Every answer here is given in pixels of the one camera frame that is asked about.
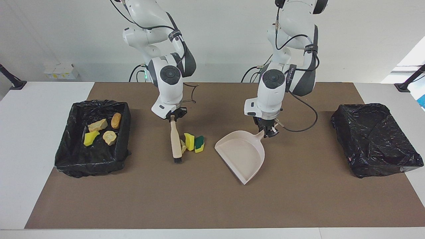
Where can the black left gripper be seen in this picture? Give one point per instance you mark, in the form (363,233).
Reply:
(267,123)

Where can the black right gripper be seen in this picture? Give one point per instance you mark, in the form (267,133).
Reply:
(177,113)

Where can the beige hand brush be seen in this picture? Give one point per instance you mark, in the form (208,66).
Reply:
(175,142)

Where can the yellow sponge green edge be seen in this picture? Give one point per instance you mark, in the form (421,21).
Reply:
(189,141)

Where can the small pale bread chunk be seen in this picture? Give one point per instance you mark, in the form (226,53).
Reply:
(183,146)

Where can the green topped sponge piece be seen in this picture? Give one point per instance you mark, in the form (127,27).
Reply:
(199,143)

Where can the beige plastic dustpan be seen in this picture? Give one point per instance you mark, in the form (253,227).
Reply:
(242,156)

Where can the brown oval bread roll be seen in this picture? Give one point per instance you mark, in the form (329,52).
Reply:
(116,120)

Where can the striped orange bread piece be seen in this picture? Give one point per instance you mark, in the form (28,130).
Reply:
(109,137)

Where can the large pale bread chunk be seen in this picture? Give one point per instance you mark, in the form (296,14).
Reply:
(98,125)

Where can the plain yellow sponge piece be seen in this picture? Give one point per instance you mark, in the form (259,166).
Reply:
(90,138)

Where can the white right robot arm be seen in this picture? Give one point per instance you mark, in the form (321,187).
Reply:
(169,89)

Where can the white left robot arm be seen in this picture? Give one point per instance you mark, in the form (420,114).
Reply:
(272,96)

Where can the black bag lined bin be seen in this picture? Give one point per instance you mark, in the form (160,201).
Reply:
(375,139)
(66,156)

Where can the brown table mat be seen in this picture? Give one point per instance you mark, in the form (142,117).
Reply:
(212,199)

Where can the black clamp stand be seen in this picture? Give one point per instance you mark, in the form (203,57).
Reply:
(403,87)
(16,83)

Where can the blue object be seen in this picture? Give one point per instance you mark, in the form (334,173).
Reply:
(422,101)

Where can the white wall outlet box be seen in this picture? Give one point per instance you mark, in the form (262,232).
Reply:
(61,71)

